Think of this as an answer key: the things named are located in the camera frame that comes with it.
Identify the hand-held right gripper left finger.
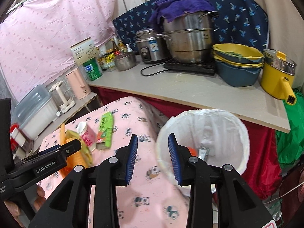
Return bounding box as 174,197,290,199
28,134,139,228

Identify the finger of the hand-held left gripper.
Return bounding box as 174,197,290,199
57,139,82,159

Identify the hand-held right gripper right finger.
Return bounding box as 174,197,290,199
168,133,278,228

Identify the orange and yellow snack wrapper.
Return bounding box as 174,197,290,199
58,123,93,174

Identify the pink paper cup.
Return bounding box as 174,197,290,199
76,122,97,151

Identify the green carton box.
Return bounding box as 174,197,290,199
96,112,115,150

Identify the white lined trash bin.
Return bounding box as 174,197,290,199
155,109,250,197

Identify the person's left hand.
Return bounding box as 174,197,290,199
3,185,47,217

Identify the orange scrap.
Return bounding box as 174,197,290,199
186,147,199,158

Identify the silver foil wrapper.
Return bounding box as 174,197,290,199
198,147,211,160

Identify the red lid jar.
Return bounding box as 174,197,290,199
9,123,27,148

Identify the white plastic lidded container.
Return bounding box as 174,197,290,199
14,85,59,140

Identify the pink panda print blanket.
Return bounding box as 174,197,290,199
38,97,197,228

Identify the pink electric kettle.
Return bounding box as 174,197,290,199
65,67,91,100

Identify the green tin can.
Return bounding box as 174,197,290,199
83,57,103,81

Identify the red satin cloth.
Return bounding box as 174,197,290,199
89,87,282,200

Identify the black induction cooktop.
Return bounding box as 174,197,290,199
163,59,216,76

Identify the small steel pot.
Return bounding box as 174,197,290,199
113,52,137,72

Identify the white printed box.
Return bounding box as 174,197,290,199
70,37,100,66

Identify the pink dotted curtain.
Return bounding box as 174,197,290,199
0,0,119,100

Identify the steel rice cooker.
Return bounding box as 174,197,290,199
135,28,172,64

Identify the large steel steamer pot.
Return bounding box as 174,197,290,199
161,11,220,63

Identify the yellow electric pot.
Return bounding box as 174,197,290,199
260,49,297,105

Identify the purple towel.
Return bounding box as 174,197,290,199
149,0,215,30

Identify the navy palm print cloth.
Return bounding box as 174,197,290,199
112,0,269,53

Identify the beige curtain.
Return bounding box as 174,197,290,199
252,0,304,91

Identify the glass kettle white handle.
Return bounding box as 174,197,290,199
49,81,76,114

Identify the black power cable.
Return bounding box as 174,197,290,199
141,63,167,77

